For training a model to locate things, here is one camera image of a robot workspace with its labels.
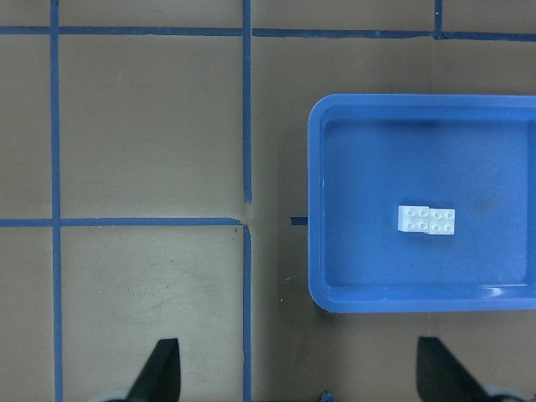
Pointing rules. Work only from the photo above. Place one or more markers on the blue plastic tray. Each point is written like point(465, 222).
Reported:
point(368, 154)

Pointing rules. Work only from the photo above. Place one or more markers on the brown paper table cover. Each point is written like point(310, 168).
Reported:
point(154, 185)

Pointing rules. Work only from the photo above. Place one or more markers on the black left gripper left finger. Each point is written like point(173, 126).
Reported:
point(159, 379)

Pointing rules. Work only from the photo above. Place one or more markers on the white block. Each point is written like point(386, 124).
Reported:
point(441, 221)
point(413, 219)

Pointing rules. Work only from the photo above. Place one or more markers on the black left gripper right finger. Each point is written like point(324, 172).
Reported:
point(440, 376)

